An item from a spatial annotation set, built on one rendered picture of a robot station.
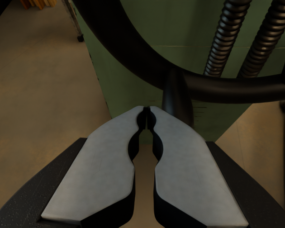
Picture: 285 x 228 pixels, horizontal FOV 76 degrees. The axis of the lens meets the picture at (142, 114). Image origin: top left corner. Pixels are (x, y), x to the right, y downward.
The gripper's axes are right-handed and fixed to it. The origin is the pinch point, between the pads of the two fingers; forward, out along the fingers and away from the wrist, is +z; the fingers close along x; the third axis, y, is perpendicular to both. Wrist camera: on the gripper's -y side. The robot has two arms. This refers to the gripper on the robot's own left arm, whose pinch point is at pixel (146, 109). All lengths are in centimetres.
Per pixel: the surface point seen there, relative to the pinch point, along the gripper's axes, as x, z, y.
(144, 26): -0.8, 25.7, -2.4
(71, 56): -50, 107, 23
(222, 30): 7.9, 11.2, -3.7
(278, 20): 12.9, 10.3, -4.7
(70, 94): -43, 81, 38
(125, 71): -5.4, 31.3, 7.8
